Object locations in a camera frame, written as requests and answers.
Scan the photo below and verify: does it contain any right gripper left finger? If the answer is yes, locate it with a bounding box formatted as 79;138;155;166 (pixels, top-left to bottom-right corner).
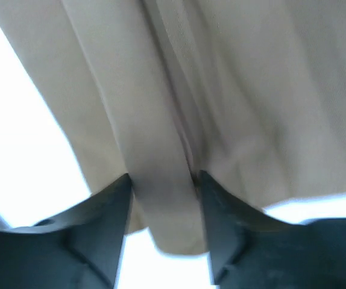
0;174;132;288

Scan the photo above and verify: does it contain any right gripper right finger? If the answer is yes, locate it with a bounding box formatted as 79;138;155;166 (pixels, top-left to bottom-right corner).
198;171;346;288

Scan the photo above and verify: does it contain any brown skirt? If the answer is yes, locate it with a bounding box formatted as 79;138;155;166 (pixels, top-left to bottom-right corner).
0;1;346;255

